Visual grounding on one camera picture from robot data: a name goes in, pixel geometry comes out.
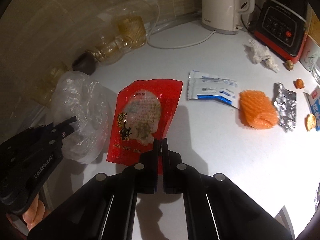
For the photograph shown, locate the blue and white packet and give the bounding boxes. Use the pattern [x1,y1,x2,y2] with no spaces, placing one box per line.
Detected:
[303,85,320,132]

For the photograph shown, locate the white patterned ceramic cup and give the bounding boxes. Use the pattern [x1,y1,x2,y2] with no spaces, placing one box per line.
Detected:
[299,35,320,68]

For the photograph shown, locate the red and black blender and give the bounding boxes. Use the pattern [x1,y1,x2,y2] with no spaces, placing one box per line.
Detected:
[252,0,308,64]

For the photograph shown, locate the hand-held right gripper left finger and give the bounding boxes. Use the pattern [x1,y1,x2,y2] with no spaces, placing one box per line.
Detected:
[27,139,160,240]

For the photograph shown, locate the small dark jar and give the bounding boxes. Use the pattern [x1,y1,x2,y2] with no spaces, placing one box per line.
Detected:
[72,52,97,76]

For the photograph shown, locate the red snack packet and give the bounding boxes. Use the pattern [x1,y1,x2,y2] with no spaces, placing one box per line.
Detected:
[106,79,183,174]

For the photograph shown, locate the white electric kettle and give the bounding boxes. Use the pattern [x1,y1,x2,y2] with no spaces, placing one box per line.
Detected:
[201,0,255,35]

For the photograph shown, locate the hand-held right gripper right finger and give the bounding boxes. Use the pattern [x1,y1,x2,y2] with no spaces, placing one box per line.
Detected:
[162,138,297,240]

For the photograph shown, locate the white tissue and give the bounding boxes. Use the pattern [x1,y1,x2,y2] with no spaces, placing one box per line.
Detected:
[243,39,280,73]

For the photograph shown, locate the white and blue wrapper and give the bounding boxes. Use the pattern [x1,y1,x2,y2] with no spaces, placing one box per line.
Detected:
[186,70,239,105]

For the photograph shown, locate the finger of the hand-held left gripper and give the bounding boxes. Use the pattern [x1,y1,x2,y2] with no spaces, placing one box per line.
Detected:
[41,116,78,144]

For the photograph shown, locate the amber glass jar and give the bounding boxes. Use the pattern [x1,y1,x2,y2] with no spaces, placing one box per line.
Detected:
[49,64,70,81]
[86,36,125,65]
[117,16,147,48]
[32,79,54,105]

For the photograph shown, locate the person's left hand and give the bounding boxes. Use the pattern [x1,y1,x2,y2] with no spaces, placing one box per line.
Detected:
[22,194,50,232]

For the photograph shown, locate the clear plastic bag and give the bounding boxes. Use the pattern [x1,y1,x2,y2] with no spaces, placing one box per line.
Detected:
[51,70,112,164]

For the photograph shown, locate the white power cable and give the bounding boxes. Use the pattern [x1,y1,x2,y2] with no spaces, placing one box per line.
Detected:
[147,30,217,49]

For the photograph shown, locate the orange foam fruit net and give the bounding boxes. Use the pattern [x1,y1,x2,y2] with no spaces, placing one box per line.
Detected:
[239,89,279,128]

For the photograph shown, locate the silver foil wrapper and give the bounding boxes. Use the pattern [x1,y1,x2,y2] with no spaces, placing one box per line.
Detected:
[272,82,297,132]

